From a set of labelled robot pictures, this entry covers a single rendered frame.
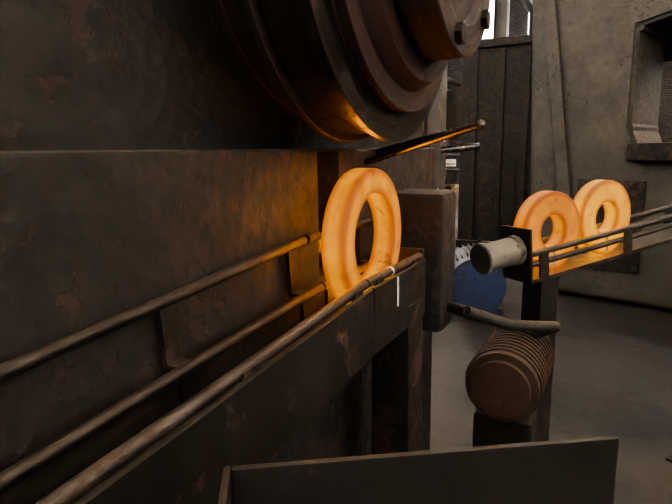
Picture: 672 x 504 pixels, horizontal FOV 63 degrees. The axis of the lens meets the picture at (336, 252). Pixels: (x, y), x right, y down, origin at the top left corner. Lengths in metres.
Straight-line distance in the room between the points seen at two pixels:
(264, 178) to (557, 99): 2.89
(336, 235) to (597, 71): 2.84
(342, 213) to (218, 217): 0.16
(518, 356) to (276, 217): 0.51
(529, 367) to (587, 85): 2.57
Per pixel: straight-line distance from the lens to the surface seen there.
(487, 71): 4.94
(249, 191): 0.60
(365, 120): 0.63
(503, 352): 0.97
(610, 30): 3.40
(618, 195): 1.30
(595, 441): 0.33
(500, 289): 2.81
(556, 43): 3.46
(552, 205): 1.14
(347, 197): 0.66
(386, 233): 0.79
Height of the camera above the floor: 0.87
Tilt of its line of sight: 11 degrees down
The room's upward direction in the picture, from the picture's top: 1 degrees counter-clockwise
